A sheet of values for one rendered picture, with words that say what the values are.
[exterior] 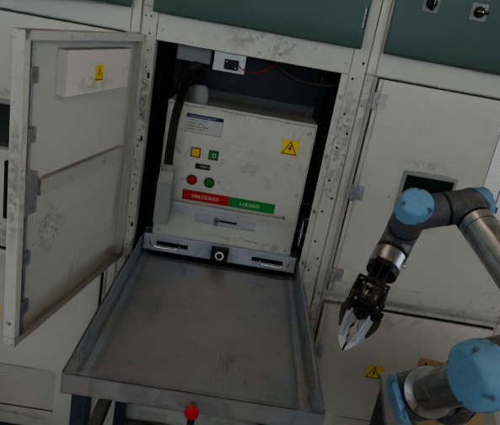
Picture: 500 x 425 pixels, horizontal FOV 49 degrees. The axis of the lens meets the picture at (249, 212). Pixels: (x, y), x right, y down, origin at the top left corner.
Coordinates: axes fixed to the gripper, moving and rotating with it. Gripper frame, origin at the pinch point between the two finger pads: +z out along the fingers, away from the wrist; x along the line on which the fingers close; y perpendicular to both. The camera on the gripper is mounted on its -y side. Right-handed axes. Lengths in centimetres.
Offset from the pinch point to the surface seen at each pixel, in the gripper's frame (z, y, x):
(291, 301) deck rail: -25, -49, -26
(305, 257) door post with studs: -44, -52, -31
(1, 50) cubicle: -31, 10, -129
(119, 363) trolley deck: 24, -15, -47
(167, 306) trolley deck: 0, -34, -54
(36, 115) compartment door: -5, 27, -81
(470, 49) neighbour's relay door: -101, 4, -6
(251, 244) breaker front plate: -39, -50, -49
